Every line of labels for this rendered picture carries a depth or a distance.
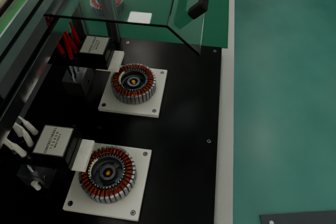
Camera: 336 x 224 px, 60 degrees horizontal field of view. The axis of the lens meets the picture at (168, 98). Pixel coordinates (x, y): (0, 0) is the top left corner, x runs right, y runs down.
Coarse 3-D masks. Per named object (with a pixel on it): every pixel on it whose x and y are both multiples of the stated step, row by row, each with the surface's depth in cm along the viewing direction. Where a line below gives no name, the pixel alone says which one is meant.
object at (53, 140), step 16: (48, 128) 51; (64, 128) 51; (48, 144) 50; (64, 144) 50; (80, 144) 54; (0, 160) 52; (16, 160) 50; (32, 160) 50; (48, 160) 49; (64, 160) 48; (80, 160) 52
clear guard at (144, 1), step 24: (72, 0) 50; (96, 0) 50; (120, 0) 50; (144, 0) 50; (168, 0) 50; (192, 0) 55; (144, 24) 47; (168, 24) 46; (192, 24) 52; (192, 48) 49
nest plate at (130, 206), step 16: (96, 144) 65; (144, 160) 63; (96, 176) 61; (144, 176) 61; (80, 192) 59; (128, 192) 59; (64, 208) 57; (80, 208) 57; (96, 208) 57; (112, 208) 57; (128, 208) 57
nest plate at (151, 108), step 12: (156, 72) 78; (108, 84) 76; (156, 84) 76; (108, 96) 73; (156, 96) 73; (108, 108) 71; (120, 108) 71; (132, 108) 71; (144, 108) 71; (156, 108) 71
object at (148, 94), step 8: (136, 64) 75; (120, 72) 73; (128, 72) 74; (136, 72) 75; (144, 72) 74; (152, 72) 74; (112, 80) 72; (120, 80) 72; (128, 80) 73; (136, 80) 74; (144, 80) 74; (152, 80) 72; (112, 88) 71; (120, 88) 70; (128, 88) 73; (136, 88) 73; (144, 88) 70; (152, 88) 71; (120, 96) 70; (128, 96) 69; (136, 96) 69; (144, 96) 70
